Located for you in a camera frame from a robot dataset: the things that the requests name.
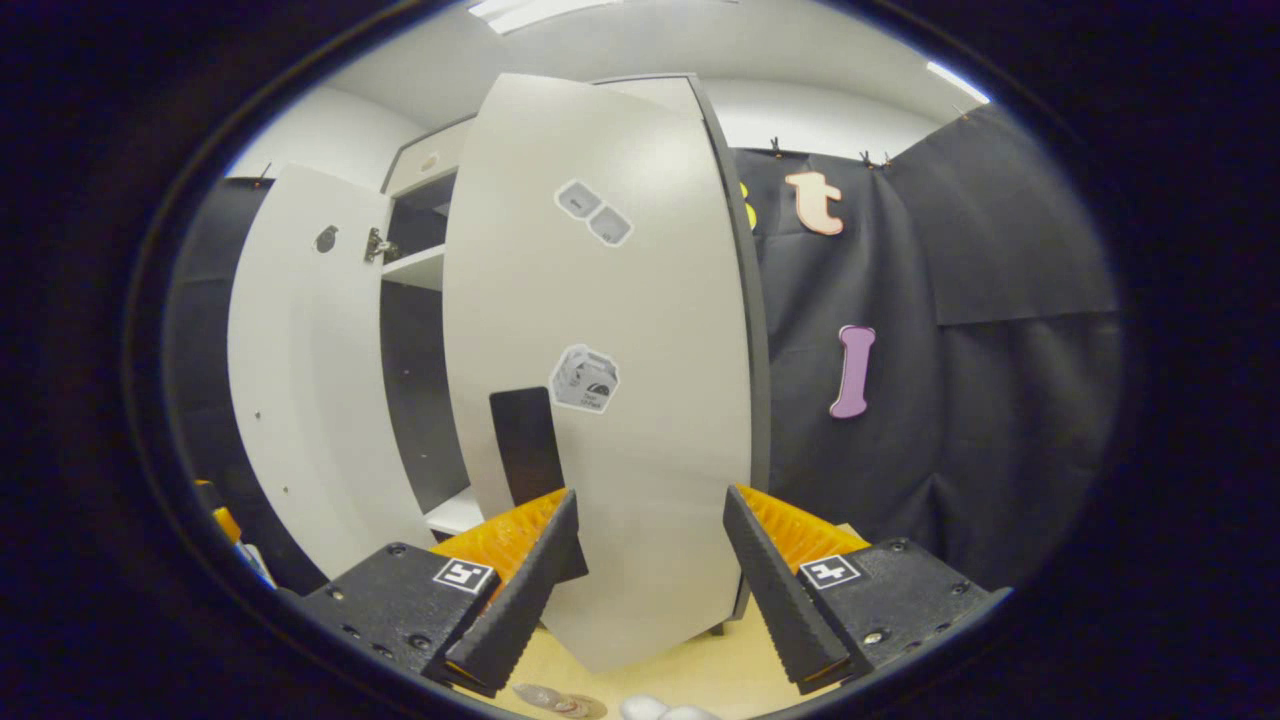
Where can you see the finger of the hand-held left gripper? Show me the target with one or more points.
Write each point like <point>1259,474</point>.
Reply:
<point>222,520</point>

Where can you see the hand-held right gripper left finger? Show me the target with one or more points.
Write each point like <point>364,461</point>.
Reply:
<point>520,605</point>

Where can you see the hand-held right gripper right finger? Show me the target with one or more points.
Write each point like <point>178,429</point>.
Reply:
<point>775,600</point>

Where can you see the clear plastic bottle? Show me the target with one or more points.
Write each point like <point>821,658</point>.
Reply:
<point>540,697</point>

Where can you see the grey cabinet door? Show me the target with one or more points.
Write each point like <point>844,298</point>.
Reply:
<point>310,400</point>
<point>640,450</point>

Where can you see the grey cabinet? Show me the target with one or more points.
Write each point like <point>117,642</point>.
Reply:
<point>420,400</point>

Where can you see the metal door hinge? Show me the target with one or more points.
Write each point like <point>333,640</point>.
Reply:
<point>380,246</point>

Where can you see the grey cabinet shelf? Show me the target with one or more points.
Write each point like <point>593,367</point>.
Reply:
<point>420,270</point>

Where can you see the black backdrop cloth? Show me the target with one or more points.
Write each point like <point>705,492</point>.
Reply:
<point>1000,400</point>
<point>200,350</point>

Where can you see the large ceiling light panel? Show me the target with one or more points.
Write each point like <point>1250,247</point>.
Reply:
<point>540,12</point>

